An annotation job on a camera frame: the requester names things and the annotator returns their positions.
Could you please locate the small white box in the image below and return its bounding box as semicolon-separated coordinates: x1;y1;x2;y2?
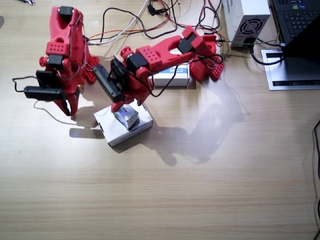
113;104;140;132

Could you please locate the plain white cardboard box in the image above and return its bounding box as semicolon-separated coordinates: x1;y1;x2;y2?
93;101;154;148

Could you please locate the white and blue box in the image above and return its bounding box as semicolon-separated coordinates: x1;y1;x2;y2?
147;63;191;88

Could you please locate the black bar webcam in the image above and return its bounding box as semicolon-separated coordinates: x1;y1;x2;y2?
23;85;66;102
93;63;124;103

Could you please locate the small black connector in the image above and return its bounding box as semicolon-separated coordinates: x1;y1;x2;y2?
146;3;164;17

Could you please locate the white power supply unit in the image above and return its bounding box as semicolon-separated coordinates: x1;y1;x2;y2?
221;0;272;50

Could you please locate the grey metal desk plate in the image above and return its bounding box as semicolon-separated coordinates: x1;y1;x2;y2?
260;48;320;91

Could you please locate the black laptop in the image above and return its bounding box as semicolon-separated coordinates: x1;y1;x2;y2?
270;0;320;76

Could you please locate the thin white cable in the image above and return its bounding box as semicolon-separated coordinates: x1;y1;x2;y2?
33;99;78;126

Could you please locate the black webcam cable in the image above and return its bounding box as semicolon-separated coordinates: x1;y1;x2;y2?
146;54;226;98
11;75;38;94

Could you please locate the bundle of cables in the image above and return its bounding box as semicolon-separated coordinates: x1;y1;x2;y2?
87;0;181;41

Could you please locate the long black looped cable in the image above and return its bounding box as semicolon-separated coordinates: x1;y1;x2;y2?
99;0;181;43

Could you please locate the thick white cable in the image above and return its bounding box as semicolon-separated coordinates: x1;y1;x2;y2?
87;0;150;46

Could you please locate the black mains power cable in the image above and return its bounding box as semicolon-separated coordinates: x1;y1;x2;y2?
248;37;287;66

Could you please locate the thin green wire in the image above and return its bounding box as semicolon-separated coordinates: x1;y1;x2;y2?
224;31;281;50

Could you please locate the black cable at desk edge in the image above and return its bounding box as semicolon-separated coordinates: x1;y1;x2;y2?
311;119;320;240

